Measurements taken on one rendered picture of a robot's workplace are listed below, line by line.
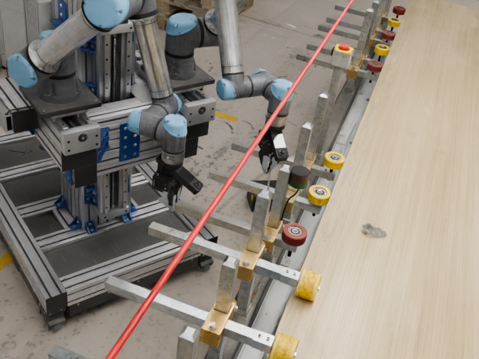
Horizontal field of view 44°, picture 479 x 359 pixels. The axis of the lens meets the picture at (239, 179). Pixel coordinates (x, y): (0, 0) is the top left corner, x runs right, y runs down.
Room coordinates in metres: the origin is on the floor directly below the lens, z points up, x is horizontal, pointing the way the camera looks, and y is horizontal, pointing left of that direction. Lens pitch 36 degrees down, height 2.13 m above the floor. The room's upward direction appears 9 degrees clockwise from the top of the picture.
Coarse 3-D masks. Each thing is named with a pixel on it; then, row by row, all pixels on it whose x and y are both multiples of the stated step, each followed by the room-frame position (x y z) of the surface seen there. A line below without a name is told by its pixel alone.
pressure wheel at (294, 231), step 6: (288, 228) 1.48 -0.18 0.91; (294, 228) 1.49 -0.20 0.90; (300, 228) 1.49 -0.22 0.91; (282, 234) 1.46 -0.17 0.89; (288, 234) 1.45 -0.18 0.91; (294, 234) 1.46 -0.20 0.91; (300, 234) 1.46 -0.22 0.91; (306, 234) 1.46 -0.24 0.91; (288, 240) 1.44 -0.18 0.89; (294, 240) 1.43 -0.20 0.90; (300, 240) 1.44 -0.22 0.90; (288, 252) 1.47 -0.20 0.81
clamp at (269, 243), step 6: (282, 222) 1.55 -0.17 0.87; (270, 228) 1.51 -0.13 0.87; (282, 228) 1.55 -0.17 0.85; (264, 234) 1.47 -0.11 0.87; (270, 234) 1.48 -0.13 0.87; (276, 234) 1.48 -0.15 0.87; (264, 240) 1.45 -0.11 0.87; (270, 240) 1.45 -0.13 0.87; (270, 246) 1.44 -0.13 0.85; (270, 252) 1.44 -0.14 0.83
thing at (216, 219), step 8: (176, 208) 1.56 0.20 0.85; (184, 208) 1.55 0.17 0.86; (192, 208) 1.56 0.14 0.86; (200, 208) 1.57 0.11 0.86; (192, 216) 1.55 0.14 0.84; (200, 216) 1.54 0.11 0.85; (216, 216) 1.54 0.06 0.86; (224, 216) 1.54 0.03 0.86; (216, 224) 1.52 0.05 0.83; (224, 224) 1.52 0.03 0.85; (232, 224) 1.51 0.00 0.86; (240, 224) 1.51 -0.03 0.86; (248, 224) 1.52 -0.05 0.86; (240, 232) 1.50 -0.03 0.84; (248, 232) 1.50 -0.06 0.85; (280, 240) 1.47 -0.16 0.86; (288, 248) 1.46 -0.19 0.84; (296, 248) 1.45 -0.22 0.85
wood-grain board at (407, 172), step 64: (384, 64) 2.94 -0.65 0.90; (448, 64) 3.08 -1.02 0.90; (384, 128) 2.25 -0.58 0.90; (448, 128) 2.35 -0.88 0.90; (384, 192) 1.78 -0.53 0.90; (448, 192) 1.84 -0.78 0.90; (320, 256) 1.38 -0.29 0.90; (384, 256) 1.43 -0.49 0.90; (448, 256) 1.48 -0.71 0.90; (320, 320) 1.12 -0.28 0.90; (384, 320) 1.16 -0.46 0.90; (448, 320) 1.20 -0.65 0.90
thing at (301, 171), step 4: (292, 168) 1.53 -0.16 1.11; (296, 168) 1.53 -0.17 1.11; (300, 168) 1.53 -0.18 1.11; (304, 168) 1.54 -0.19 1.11; (296, 172) 1.51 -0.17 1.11; (300, 172) 1.51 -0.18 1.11; (304, 172) 1.51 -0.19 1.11; (308, 172) 1.52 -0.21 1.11; (304, 176) 1.50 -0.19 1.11; (288, 184) 1.51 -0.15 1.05; (288, 188) 1.52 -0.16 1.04; (296, 192) 1.52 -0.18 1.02; (292, 196) 1.52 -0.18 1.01; (288, 200) 1.53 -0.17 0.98; (284, 208) 1.53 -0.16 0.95; (280, 220) 1.53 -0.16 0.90
